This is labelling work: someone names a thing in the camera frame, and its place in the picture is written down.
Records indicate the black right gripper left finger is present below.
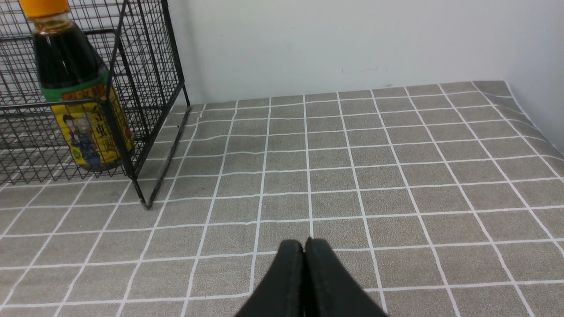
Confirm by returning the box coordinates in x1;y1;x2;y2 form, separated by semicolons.
236;240;304;317

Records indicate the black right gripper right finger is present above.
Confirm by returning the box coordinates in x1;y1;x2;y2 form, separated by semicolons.
304;238;387;317

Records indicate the small bottle orange cap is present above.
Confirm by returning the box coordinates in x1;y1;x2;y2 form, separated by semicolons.
20;0;134;171

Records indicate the grey checkered tablecloth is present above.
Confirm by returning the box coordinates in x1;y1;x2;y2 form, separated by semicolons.
1;81;564;317

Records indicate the black wire mesh rack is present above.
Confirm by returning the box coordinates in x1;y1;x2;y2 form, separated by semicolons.
1;0;191;210

